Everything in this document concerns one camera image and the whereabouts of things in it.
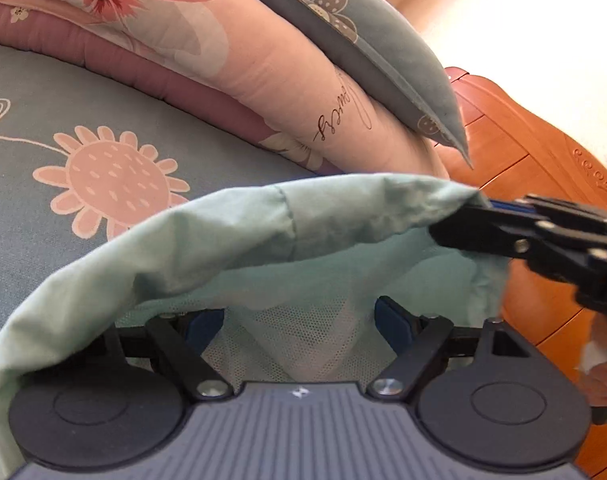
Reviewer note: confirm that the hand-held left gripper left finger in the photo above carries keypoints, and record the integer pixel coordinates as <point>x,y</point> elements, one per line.
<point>203,330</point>

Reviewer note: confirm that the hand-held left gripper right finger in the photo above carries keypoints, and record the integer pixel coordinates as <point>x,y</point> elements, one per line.
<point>391,325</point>

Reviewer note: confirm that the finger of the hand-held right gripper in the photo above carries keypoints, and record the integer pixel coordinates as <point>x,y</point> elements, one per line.
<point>483,232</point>
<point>508,206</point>

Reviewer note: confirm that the white and green hooded jacket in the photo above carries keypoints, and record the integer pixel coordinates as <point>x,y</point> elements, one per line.
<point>233,225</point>

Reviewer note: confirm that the person's right hand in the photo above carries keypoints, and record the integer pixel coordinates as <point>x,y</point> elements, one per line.
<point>603,380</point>

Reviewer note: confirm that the wooden bed headboard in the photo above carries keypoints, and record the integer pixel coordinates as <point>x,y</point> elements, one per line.
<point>533,160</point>

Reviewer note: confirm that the teal floral pillow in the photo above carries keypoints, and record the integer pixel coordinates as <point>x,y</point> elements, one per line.
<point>373,60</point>

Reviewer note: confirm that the pink floral quilt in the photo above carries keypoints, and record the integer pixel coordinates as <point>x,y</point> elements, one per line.
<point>208,60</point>

